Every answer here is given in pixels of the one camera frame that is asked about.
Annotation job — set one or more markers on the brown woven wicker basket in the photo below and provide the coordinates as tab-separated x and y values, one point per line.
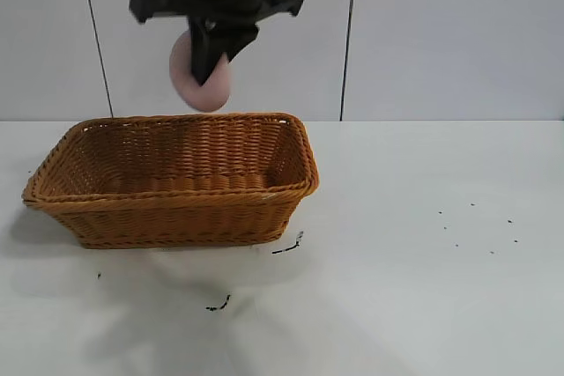
176	213

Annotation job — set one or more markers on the pink peach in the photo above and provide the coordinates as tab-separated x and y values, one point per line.
208	95

